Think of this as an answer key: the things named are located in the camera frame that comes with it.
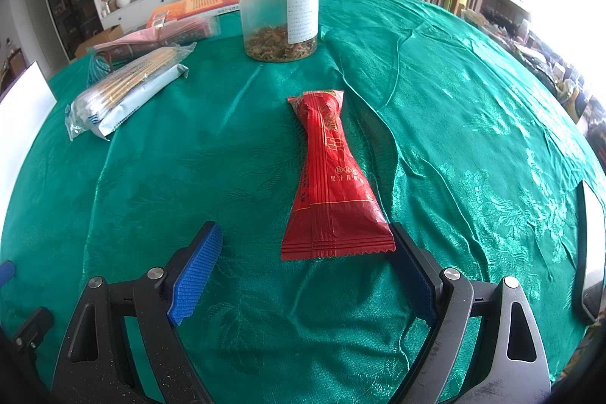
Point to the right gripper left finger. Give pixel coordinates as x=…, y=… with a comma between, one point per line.
x=95, y=364

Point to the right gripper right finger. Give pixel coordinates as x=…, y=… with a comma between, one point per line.
x=508, y=362

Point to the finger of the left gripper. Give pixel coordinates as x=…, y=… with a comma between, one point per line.
x=31, y=333
x=7, y=272

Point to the clear chopsticks packet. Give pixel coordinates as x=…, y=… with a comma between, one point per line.
x=105, y=105

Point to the red snack packet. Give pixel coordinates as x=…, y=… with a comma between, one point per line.
x=335, y=212

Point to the green satin tablecloth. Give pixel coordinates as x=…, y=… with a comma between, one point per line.
x=461, y=144

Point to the cardboard box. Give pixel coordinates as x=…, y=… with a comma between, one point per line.
x=106, y=36

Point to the pink incense packet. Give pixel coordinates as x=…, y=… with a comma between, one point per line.
x=110, y=56

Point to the orange book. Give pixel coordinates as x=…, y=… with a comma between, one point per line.
x=186, y=8

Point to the clear jar black lid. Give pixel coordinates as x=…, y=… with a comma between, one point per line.
x=279, y=30

